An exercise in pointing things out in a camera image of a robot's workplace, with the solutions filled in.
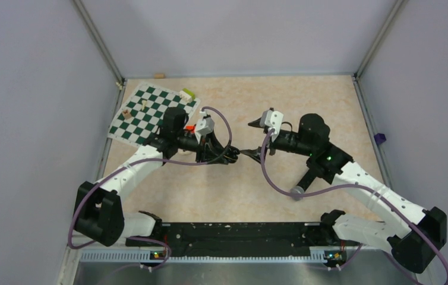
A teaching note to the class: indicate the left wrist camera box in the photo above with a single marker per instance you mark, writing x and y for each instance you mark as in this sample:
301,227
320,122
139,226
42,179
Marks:
204,126

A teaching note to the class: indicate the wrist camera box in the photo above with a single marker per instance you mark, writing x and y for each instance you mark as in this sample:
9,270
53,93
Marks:
271,119
204,126

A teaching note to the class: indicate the green white toy block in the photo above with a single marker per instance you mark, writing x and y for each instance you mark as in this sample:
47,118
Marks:
187,95

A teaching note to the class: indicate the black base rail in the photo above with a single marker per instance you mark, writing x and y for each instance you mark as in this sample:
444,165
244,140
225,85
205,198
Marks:
242,239

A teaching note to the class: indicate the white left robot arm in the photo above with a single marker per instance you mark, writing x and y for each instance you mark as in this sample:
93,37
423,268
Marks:
98,212

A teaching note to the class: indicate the wooden cork piece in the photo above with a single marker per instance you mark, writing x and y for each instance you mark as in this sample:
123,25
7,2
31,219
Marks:
159,76

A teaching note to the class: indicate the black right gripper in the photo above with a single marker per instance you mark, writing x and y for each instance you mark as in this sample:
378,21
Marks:
256,153

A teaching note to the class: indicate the small purple object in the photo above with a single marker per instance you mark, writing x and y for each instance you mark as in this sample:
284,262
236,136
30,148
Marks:
380,138

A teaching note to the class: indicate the small wooden cube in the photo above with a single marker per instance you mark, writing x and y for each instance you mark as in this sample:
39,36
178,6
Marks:
126,114

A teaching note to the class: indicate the black charging case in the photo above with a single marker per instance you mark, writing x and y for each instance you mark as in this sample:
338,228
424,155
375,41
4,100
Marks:
231,155

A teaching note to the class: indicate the green white chessboard mat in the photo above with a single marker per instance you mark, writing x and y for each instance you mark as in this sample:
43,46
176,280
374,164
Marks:
135,130

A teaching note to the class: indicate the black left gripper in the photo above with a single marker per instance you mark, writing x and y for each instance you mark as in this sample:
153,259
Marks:
209,148

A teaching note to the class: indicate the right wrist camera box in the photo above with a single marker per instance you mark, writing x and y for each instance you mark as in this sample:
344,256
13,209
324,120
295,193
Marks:
271,119

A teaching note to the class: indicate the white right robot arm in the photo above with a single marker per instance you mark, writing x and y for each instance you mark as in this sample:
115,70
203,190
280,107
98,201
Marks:
411,234

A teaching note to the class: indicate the black microphone grey head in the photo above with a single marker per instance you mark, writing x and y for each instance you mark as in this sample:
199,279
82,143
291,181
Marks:
303,184

